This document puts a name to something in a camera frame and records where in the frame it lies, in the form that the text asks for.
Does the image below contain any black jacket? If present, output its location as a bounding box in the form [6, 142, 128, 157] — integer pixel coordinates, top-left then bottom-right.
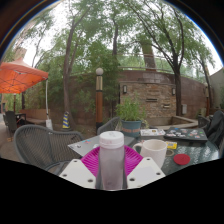
[203, 109, 224, 150]

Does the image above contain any flat round red coaster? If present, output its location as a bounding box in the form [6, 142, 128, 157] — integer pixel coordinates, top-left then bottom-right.
[173, 153, 192, 167]

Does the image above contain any brown ring coaster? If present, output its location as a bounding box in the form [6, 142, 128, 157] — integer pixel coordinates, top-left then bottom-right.
[165, 148, 176, 158]

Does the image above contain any orange canopy tent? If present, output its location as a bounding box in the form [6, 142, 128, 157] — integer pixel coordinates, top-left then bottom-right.
[0, 56, 50, 95]

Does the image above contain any black laptop with stickers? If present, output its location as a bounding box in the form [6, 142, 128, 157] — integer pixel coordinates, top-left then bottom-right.
[162, 126, 210, 144]

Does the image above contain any globe-topped lamp post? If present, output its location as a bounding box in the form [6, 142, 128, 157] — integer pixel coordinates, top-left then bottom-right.
[94, 67, 105, 132]

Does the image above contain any white ceramic mug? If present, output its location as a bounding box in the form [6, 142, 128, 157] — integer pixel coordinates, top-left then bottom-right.
[132, 138, 169, 169]

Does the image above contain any silver laptop with stickers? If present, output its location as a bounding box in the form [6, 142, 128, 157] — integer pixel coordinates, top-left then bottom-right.
[67, 134, 135, 158]

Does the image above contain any group of dark patio chairs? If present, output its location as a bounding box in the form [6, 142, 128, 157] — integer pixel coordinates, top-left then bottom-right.
[2, 110, 27, 133]

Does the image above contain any yellow card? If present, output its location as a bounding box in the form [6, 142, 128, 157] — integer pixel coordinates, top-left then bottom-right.
[165, 141, 179, 150]

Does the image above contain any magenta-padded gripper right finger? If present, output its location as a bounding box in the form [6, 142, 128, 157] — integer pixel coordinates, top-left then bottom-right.
[123, 145, 167, 191]

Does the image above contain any potted green plant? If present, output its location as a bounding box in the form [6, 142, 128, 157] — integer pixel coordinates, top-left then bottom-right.
[114, 94, 148, 139]

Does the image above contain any white printed booklet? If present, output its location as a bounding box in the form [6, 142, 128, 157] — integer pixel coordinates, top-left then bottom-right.
[139, 128, 167, 137]

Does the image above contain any striped traffic cone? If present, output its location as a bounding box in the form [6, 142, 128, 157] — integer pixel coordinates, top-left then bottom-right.
[61, 110, 72, 130]

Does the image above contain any translucent white-capped drink bottle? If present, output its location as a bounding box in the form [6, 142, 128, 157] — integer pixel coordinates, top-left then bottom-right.
[95, 130, 129, 191]

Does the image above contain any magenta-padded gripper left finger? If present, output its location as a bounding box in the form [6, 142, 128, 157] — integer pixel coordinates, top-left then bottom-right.
[58, 145, 102, 190]

